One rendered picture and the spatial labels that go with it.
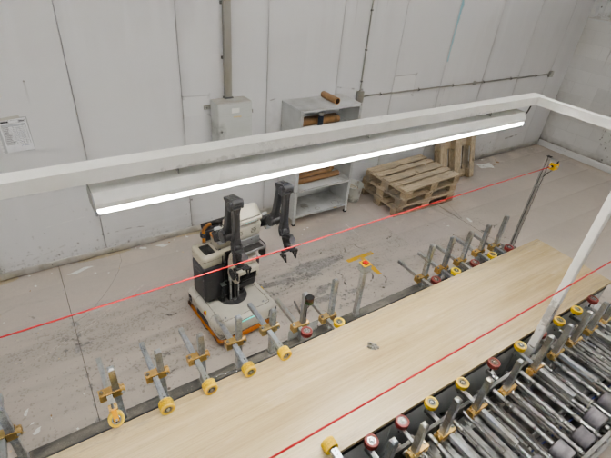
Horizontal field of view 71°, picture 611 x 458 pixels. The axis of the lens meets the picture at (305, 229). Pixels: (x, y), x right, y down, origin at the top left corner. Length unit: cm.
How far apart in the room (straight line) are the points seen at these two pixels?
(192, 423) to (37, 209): 304
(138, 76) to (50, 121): 89
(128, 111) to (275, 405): 321
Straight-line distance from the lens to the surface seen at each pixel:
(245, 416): 261
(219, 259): 383
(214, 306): 406
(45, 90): 454
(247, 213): 332
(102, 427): 295
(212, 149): 160
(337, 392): 273
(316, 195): 613
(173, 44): 466
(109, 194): 155
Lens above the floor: 310
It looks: 34 degrees down
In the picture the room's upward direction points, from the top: 6 degrees clockwise
